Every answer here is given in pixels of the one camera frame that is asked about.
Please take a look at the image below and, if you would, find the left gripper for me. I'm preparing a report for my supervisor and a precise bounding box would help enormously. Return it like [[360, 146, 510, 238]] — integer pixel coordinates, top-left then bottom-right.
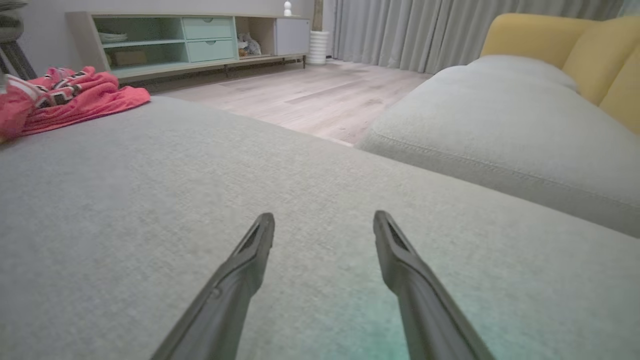
[[0, 0, 39, 81]]

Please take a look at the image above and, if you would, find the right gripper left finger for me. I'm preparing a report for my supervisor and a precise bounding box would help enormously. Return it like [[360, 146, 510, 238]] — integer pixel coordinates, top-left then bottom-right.
[[150, 212, 276, 360]]

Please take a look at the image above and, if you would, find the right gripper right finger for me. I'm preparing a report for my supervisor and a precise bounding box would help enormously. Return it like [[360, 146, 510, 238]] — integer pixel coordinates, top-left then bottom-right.
[[372, 210, 497, 360]]

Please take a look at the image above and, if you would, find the red and white basketball jersey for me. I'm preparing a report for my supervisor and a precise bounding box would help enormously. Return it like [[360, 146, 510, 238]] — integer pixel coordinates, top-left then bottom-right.
[[0, 66, 152, 144]]

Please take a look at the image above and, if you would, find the large grey fabric sofa seat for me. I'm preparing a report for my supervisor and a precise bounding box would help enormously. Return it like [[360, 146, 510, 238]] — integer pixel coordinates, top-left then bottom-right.
[[0, 95, 640, 360]]

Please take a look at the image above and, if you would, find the grey stitched seat cushion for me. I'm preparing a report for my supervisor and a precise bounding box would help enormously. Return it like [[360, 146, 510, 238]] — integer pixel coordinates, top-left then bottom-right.
[[356, 54, 640, 239]]

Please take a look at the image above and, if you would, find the wood and mint tv cabinet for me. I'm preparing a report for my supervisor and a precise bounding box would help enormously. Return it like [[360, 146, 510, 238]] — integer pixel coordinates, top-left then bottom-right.
[[65, 11, 312, 84]]

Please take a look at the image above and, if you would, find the plush toy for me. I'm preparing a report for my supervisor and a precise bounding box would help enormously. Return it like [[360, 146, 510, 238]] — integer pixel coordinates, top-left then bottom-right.
[[237, 32, 262, 57]]

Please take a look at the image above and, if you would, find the white ribbed cylinder vase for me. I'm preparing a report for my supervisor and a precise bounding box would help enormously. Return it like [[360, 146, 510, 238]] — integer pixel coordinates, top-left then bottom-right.
[[307, 30, 331, 65]]

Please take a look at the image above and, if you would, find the grey pleated curtain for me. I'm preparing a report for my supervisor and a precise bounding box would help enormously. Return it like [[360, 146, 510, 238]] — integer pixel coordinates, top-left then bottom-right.
[[322, 0, 626, 75]]

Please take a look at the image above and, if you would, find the yellow sofa back cushion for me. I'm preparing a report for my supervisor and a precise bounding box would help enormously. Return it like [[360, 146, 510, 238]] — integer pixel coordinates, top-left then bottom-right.
[[562, 15, 640, 137], [479, 13, 600, 105]]

